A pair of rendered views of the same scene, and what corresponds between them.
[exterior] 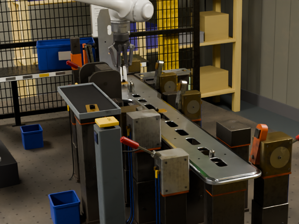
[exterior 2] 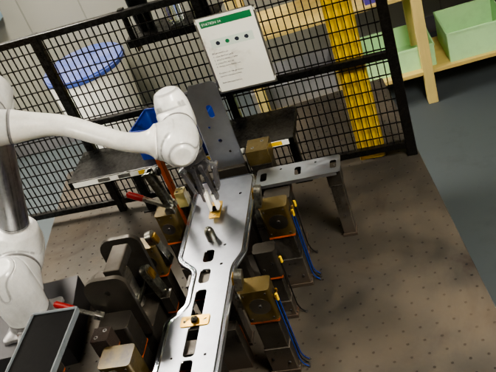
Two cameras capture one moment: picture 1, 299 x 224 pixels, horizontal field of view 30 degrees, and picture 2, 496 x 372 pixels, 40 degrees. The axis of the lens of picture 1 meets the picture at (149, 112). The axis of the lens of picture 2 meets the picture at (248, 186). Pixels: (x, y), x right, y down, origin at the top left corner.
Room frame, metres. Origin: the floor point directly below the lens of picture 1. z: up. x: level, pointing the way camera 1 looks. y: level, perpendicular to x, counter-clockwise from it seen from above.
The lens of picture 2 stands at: (1.21, -1.08, 2.28)
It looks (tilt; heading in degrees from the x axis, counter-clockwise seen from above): 34 degrees down; 36
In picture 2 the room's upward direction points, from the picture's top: 21 degrees counter-clockwise
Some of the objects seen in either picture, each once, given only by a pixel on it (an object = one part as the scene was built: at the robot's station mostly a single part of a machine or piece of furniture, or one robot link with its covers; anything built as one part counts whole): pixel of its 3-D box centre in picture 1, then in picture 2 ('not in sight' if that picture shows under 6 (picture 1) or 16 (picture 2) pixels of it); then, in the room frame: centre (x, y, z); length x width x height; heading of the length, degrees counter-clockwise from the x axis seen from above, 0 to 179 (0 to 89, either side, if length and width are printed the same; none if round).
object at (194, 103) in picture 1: (192, 130); (276, 326); (2.30, -0.19, 0.87); 0.12 x 0.07 x 0.35; 109
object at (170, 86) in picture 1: (170, 108); (291, 243); (2.64, -0.10, 0.87); 0.12 x 0.07 x 0.35; 109
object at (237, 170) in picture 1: (159, 113); (197, 327); (2.17, -0.04, 1.00); 1.38 x 0.22 x 0.02; 19
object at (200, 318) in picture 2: (155, 110); (194, 319); (2.18, -0.03, 1.01); 0.08 x 0.04 x 0.01; 108
